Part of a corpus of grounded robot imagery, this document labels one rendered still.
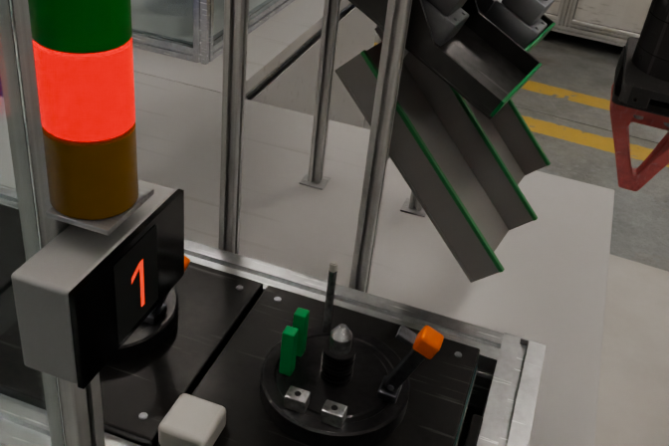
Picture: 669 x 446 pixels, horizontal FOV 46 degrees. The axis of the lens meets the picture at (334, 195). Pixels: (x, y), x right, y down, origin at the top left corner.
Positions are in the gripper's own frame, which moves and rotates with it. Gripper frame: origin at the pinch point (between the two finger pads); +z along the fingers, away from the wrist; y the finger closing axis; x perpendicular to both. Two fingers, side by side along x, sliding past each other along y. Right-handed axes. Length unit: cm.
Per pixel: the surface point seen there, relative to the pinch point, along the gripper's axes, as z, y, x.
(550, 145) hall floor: 125, -260, -1
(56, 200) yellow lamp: -2.7, 26.5, -31.9
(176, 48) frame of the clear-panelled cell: 38, -80, -83
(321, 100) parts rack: 24, -47, -40
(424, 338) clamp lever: 16.6, 6.1, -11.8
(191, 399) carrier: 25.2, 13.5, -29.6
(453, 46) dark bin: 1.7, -22.8, -18.6
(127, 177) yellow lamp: -4.1, 24.4, -28.6
